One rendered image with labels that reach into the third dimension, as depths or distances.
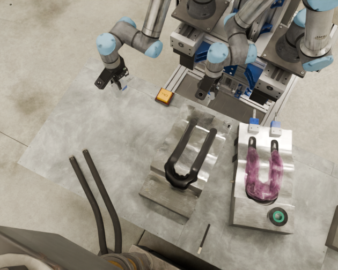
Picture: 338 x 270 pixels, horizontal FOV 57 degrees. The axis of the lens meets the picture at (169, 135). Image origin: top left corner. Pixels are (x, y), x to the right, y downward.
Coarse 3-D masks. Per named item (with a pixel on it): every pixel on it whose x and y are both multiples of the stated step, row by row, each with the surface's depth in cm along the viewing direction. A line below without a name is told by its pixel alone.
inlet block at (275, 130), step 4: (276, 112) 157; (276, 116) 157; (276, 120) 156; (272, 124) 154; (276, 124) 154; (280, 124) 154; (272, 128) 152; (276, 128) 152; (280, 128) 152; (272, 132) 151; (276, 132) 151; (280, 132) 151; (276, 136) 153; (280, 136) 152
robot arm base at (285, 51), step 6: (282, 36) 145; (282, 42) 144; (288, 42) 140; (276, 48) 148; (282, 48) 145; (288, 48) 142; (294, 48) 140; (282, 54) 145; (288, 54) 143; (294, 54) 142; (288, 60) 146; (294, 60) 145
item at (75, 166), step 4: (72, 156) 153; (72, 160) 152; (72, 164) 151; (76, 164) 151; (76, 168) 150; (76, 172) 149; (80, 172) 149; (80, 176) 147; (80, 180) 146; (84, 180) 147; (84, 184) 145; (84, 188) 144; (88, 188) 144; (88, 192) 143; (88, 196) 142; (92, 196) 142; (92, 200) 141
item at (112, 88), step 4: (132, 76) 157; (128, 80) 156; (112, 84) 153; (112, 88) 152; (116, 88) 152; (124, 88) 155; (112, 92) 155; (116, 92) 152; (120, 92) 154; (116, 96) 155
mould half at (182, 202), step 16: (176, 128) 152; (208, 128) 151; (224, 128) 151; (176, 144) 149; (192, 144) 149; (160, 160) 141; (192, 160) 144; (208, 160) 146; (160, 176) 146; (208, 176) 139; (144, 192) 144; (160, 192) 144; (176, 192) 143; (192, 192) 143; (176, 208) 141; (192, 208) 141
